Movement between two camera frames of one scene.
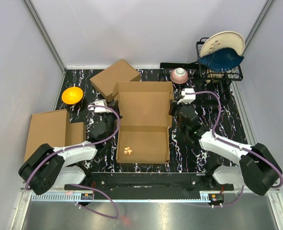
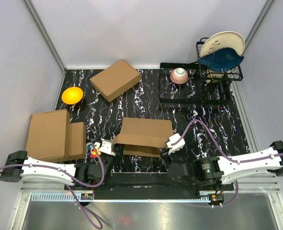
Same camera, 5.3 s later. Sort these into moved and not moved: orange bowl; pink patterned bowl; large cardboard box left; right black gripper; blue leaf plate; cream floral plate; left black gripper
Moved: left black gripper; right black gripper
Not moved: blue leaf plate; cream floral plate; pink patterned bowl; large cardboard box left; orange bowl
